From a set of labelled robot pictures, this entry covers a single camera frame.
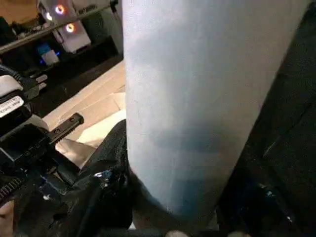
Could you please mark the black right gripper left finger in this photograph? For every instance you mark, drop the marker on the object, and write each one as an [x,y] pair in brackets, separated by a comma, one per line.
[106,197]

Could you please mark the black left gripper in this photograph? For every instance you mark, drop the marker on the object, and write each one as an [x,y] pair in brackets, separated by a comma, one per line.
[22,148]

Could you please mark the white computer case RGB fans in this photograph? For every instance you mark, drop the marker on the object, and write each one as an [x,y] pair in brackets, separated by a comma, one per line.
[71,32]

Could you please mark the white plastic table leg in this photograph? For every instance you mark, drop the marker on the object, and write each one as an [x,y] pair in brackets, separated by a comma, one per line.
[197,98]

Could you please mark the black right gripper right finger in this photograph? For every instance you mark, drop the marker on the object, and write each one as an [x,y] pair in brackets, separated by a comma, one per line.
[271,209]

